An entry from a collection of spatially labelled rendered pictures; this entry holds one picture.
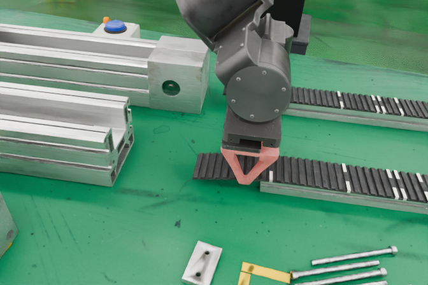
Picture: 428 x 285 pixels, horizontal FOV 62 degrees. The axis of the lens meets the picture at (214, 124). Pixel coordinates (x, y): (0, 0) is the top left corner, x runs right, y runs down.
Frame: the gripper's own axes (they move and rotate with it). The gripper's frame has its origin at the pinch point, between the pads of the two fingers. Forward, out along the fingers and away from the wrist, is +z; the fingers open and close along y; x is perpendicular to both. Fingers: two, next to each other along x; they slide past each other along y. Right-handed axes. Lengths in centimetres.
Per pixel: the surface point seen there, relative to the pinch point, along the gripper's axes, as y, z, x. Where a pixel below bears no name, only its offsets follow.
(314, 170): -0.2, -0.5, 9.3
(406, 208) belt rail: 1.6, 2.4, 21.8
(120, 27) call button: -31.1, -4.9, -28.1
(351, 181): 0.6, -0.2, 14.0
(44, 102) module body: -2.5, -4.7, -29.1
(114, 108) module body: -2.5, -5.1, -18.9
